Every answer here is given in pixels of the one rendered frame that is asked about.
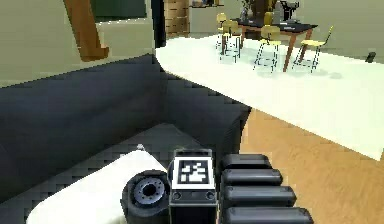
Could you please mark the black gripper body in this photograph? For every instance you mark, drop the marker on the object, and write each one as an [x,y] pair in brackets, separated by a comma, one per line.
[146,196]

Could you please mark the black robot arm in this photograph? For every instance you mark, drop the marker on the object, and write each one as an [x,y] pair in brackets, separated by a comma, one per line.
[250,195]

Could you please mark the dark grey sofa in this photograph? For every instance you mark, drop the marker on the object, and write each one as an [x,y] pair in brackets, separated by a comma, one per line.
[83,110]

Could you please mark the white cushion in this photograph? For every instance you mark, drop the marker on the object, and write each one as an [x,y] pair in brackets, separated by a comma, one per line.
[96,193]

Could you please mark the brown wooden beam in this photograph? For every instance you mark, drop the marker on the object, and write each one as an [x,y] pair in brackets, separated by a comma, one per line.
[86,33]

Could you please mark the brown wooden chest of drawers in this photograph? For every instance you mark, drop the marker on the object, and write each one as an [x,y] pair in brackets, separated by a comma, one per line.
[176,16]

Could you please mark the yellow chair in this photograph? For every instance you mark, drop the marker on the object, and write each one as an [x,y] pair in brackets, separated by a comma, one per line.
[268,18]
[313,43]
[231,28]
[220,20]
[270,33]

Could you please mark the dark green framed picture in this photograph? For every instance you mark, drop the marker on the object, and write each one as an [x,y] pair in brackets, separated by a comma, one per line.
[118,8]

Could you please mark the house plant in vase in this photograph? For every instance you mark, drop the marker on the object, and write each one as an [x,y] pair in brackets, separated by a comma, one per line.
[246,10]

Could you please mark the black top wooden dining table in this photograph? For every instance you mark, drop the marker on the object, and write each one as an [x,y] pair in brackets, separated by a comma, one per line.
[286,27]

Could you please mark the grey coffee machine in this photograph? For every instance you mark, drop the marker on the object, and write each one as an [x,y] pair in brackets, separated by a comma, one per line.
[289,10]

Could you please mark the small black box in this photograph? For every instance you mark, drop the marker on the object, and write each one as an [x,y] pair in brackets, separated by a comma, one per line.
[370,56]

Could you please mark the black post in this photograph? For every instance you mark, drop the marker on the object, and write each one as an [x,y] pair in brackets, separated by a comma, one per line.
[158,23]

